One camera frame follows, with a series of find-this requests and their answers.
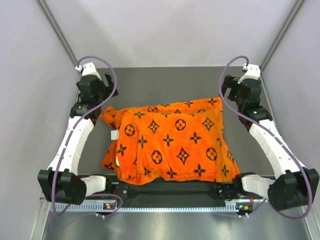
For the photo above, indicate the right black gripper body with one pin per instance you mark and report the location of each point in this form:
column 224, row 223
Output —
column 238, row 89

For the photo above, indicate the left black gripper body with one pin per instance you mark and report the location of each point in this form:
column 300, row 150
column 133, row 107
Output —
column 102, row 89

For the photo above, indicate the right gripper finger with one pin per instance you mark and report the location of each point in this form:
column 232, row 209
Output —
column 233, row 95
column 227, row 83

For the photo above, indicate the orange patterned pillowcase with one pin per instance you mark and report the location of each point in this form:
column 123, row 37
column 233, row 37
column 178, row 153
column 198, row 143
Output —
column 182, row 141

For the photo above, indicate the white pillow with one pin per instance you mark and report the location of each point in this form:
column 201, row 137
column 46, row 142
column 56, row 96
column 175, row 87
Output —
column 114, row 135

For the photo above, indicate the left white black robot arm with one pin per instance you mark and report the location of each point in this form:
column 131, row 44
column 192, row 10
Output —
column 60, row 182

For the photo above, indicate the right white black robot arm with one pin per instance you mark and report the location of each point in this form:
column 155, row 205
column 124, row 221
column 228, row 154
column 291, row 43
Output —
column 293, row 184

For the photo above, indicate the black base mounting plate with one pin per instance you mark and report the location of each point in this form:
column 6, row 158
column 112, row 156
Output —
column 161, row 193

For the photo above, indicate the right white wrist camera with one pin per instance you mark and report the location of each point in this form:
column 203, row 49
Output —
column 251, row 71

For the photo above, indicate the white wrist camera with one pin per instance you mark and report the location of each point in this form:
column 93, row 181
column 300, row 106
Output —
column 87, row 69
column 251, row 71

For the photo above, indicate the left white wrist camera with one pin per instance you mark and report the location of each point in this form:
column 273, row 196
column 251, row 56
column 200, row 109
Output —
column 87, row 69

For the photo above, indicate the left aluminium corner post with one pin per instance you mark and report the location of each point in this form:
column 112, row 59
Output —
column 57, row 30

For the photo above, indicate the aluminium corner post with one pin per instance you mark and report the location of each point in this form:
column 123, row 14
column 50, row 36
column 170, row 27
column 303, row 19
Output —
column 57, row 30
column 298, row 4

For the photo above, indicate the right aluminium corner post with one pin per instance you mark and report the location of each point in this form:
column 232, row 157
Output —
column 298, row 4

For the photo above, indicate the grey slotted cable duct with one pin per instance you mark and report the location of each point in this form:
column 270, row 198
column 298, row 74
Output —
column 108, row 206

